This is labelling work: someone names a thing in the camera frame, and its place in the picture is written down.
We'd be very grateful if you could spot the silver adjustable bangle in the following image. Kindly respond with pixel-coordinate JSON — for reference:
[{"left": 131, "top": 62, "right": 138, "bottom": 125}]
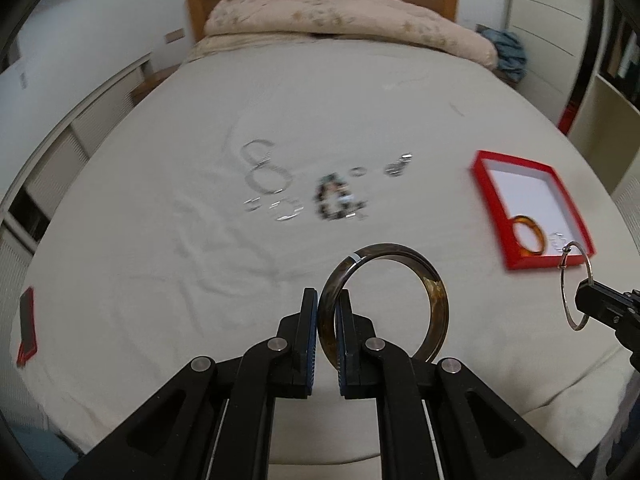
[{"left": 557, "top": 240, "right": 595, "bottom": 332}]

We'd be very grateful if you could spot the dark horn bangle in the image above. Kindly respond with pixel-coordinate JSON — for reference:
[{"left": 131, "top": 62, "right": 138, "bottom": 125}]
[{"left": 317, "top": 243, "right": 449, "bottom": 370}]

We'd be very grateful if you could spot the red jewelry box tray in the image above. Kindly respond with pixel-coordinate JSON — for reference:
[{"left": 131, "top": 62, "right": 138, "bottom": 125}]
[{"left": 471, "top": 151, "right": 596, "bottom": 271}]

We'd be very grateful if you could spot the amber bangle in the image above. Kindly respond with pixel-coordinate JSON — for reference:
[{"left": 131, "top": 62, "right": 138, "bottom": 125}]
[{"left": 510, "top": 214, "right": 547, "bottom": 257}]

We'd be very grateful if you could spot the red box lid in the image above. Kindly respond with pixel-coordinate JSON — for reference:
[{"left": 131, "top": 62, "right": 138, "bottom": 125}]
[{"left": 16, "top": 287, "right": 38, "bottom": 367}]

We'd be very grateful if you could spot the tiny silver earring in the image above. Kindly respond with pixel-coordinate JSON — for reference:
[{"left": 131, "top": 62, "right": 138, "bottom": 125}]
[{"left": 244, "top": 197, "right": 262, "bottom": 211}]

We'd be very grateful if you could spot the white bed sheet mattress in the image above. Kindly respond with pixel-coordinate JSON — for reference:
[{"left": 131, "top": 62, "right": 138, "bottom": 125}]
[{"left": 17, "top": 39, "right": 639, "bottom": 463}]

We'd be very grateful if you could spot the blue cloth pile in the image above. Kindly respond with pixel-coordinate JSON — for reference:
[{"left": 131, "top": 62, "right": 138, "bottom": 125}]
[{"left": 480, "top": 27, "right": 527, "bottom": 84}]

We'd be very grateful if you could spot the white low cabinet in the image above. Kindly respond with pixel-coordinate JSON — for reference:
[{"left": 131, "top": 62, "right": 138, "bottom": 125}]
[{"left": 0, "top": 52, "right": 154, "bottom": 261}]

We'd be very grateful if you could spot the white wardrobe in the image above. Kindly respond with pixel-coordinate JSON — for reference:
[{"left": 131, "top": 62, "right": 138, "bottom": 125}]
[{"left": 506, "top": 0, "right": 592, "bottom": 125}]

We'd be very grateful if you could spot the pink floral duvet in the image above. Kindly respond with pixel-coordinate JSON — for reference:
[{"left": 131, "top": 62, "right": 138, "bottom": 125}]
[{"left": 204, "top": 0, "right": 498, "bottom": 70}]

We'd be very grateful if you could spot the thin twisted silver bracelet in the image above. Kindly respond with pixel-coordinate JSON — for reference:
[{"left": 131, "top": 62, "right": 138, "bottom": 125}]
[{"left": 548, "top": 231, "right": 574, "bottom": 256}]

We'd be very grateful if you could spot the silver hoop ring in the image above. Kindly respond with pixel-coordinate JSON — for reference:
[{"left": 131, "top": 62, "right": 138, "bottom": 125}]
[{"left": 269, "top": 199, "right": 306, "bottom": 224}]

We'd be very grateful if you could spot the black white beaded bracelet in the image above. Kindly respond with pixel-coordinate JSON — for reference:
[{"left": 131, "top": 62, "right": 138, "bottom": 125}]
[{"left": 311, "top": 171, "right": 369, "bottom": 222}]

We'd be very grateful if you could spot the silver chain necklace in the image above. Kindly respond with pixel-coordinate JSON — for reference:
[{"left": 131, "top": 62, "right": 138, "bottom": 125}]
[{"left": 240, "top": 138, "right": 294, "bottom": 196}]

